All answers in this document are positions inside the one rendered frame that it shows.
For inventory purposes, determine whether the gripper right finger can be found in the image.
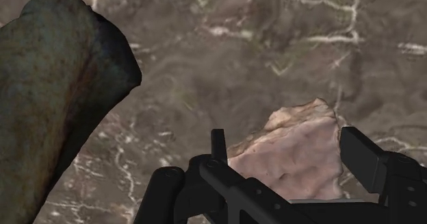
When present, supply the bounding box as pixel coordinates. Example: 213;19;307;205
339;126;427;224

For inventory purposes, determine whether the pale pink rock-shaped lump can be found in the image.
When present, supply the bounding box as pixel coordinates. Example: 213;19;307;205
227;97;344;201

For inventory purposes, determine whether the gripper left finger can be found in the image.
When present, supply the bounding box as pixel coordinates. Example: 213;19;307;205
133;128;302;224

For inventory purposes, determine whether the dark green mottled tall object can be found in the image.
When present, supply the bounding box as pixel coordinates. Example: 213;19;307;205
0;0;142;224

